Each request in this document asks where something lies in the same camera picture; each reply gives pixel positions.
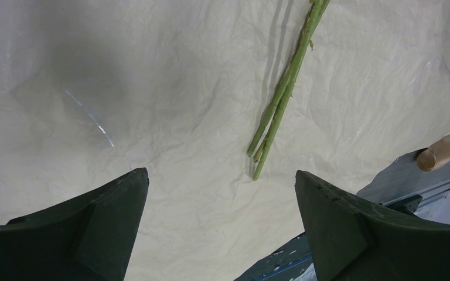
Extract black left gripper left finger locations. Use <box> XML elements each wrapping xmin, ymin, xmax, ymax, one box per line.
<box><xmin>0</xmin><ymin>168</ymin><xmax>149</xmax><ymax>280</ymax></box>

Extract peach wrapping paper sheet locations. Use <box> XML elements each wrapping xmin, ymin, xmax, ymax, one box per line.
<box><xmin>0</xmin><ymin>1</ymin><xmax>450</xmax><ymax>280</ymax></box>

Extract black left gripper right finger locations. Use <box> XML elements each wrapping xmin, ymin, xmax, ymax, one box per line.
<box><xmin>295</xmin><ymin>170</ymin><xmax>450</xmax><ymax>280</ymax></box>

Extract tan ribbon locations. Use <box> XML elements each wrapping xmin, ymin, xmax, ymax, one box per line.
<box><xmin>417</xmin><ymin>134</ymin><xmax>450</xmax><ymax>172</ymax></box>

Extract pink and brown rose stem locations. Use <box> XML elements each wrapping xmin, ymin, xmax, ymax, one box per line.
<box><xmin>246</xmin><ymin>0</ymin><xmax>330</xmax><ymax>181</ymax></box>

